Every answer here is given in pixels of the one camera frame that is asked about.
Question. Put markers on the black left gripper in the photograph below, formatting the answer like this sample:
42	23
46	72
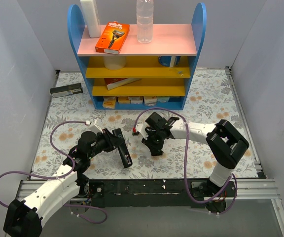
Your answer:
113	139

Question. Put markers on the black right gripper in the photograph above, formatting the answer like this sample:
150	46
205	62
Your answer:
153	138

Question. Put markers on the black tv remote control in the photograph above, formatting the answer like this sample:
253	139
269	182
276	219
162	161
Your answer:
123	150

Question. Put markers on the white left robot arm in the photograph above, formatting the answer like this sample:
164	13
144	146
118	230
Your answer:
27	217

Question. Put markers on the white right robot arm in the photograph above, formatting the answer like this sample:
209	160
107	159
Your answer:
226	143

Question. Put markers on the white orange small box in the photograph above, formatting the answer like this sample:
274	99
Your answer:
150	100

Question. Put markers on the black rectangular box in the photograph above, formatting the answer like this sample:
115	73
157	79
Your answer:
66	90

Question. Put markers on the red white flat box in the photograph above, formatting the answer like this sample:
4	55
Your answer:
112	83

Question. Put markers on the blue shelf unit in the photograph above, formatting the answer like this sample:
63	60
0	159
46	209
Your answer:
184	40

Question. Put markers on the blue white can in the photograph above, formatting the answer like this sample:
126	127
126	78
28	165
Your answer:
169	61

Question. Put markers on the orange razor box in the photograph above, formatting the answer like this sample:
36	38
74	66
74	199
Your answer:
112	38

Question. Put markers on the clear plastic water bottle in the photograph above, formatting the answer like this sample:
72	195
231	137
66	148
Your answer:
144	13

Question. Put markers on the white tall bottle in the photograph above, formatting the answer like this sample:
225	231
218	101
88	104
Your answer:
90	13

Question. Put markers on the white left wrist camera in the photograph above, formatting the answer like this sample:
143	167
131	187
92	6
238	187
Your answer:
93	126

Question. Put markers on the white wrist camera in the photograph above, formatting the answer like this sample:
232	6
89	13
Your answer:
93	126
140	129

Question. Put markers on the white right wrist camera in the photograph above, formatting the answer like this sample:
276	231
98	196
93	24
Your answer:
140	129

